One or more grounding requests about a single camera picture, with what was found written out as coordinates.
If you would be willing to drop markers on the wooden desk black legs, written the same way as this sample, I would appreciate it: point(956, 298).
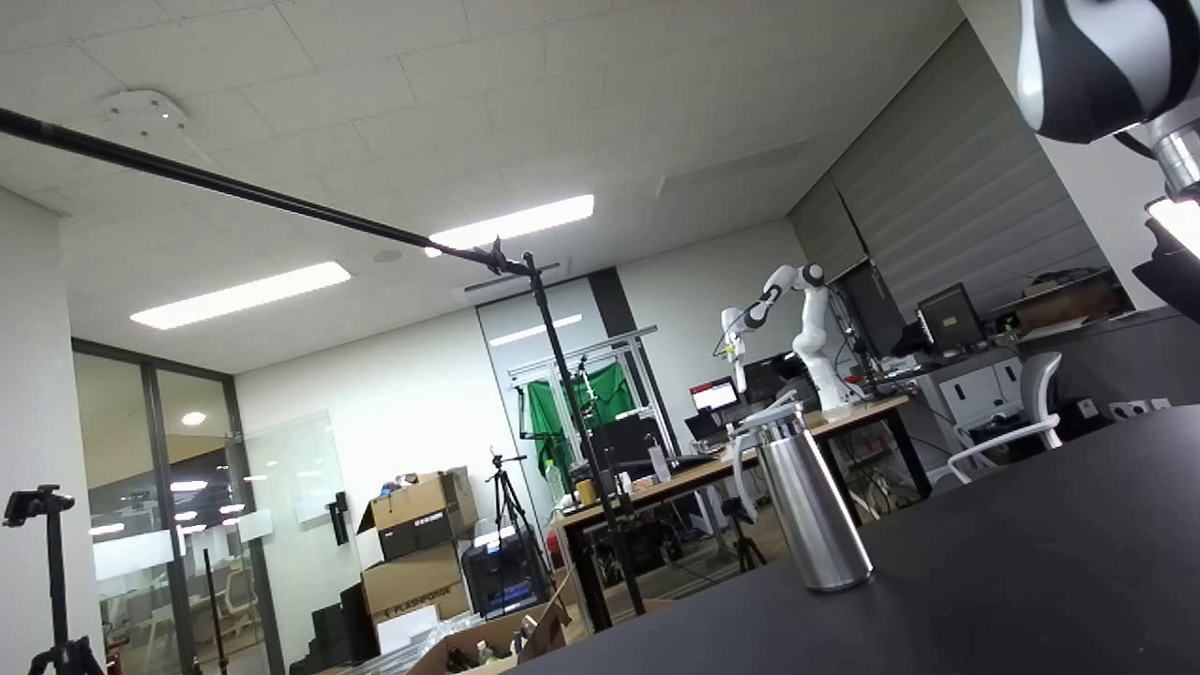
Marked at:
point(696, 474)

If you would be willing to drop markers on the white office chair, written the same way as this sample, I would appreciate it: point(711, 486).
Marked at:
point(1041, 389)

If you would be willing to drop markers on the open brown cardboard box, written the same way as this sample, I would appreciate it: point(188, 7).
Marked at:
point(500, 641)

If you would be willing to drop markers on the stainless steel thermos jug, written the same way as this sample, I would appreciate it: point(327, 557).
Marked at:
point(811, 512)

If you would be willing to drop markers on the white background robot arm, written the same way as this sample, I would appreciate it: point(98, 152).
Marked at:
point(818, 349)

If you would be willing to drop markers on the glass door black frame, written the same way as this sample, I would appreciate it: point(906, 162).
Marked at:
point(156, 474)

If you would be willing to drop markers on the black LED light panel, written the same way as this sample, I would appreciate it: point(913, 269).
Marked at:
point(1175, 288)

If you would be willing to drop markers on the green hanging cloth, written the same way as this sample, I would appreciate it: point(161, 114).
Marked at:
point(610, 396)
point(545, 427)

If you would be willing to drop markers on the black equipment case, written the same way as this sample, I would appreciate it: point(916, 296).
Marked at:
point(500, 579)

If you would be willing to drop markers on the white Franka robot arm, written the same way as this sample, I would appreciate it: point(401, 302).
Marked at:
point(1101, 62)

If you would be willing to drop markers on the black boom pole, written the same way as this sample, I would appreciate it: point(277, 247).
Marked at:
point(225, 182)

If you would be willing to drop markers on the black vertical stand pole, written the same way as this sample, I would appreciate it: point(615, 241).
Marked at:
point(582, 427)

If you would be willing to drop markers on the white ceiling sensor plate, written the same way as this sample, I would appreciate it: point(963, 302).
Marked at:
point(146, 109)

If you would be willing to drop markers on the grey window blind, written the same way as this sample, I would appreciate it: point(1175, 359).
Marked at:
point(948, 199)

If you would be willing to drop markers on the black computer monitor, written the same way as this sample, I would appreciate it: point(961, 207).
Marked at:
point(955, 319)

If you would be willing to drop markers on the black desk monitor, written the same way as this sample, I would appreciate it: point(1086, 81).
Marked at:
point(623, 448)

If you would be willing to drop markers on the black tripod with camera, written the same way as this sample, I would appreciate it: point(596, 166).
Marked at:
point(57, 587)

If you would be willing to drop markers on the black folded tripod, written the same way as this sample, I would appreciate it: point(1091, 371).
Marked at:
point(507, 501)

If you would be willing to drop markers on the rectangular ceiling light panel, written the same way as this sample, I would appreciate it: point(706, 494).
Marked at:
point(245, 296)
point(510, 228)

